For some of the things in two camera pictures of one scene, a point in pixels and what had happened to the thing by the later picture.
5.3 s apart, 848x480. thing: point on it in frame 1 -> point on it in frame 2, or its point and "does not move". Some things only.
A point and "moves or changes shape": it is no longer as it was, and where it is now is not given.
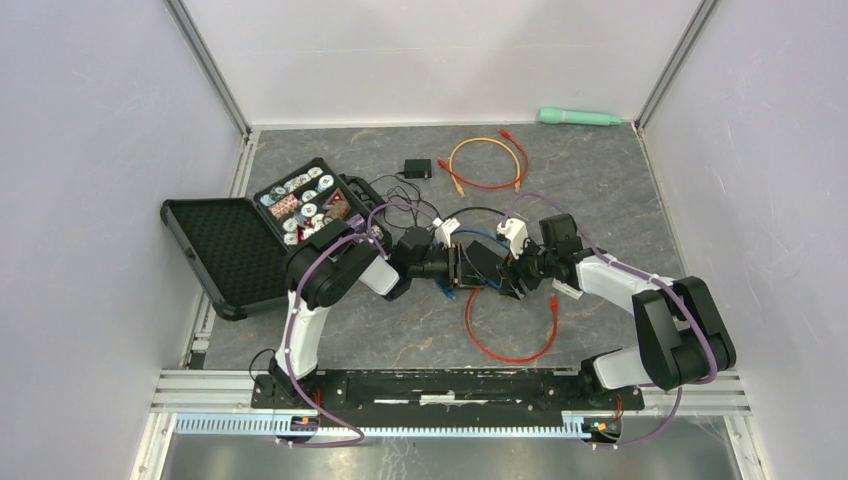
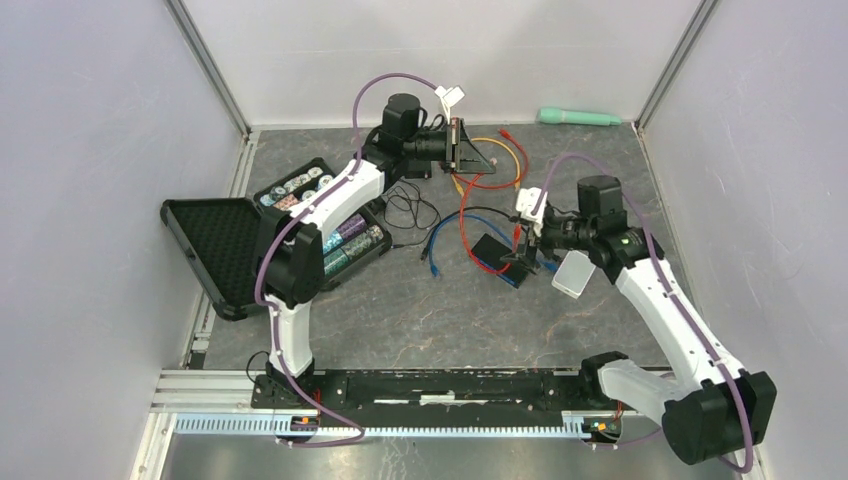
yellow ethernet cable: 451,168 does not move
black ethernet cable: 474,207 does not move
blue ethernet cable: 446,289 moves or changes shape
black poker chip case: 239,247 does not move
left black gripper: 460,274 -> 462,155
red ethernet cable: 555,306 moves or changes shape
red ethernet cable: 457,178 does not move
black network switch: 486,259 does not move
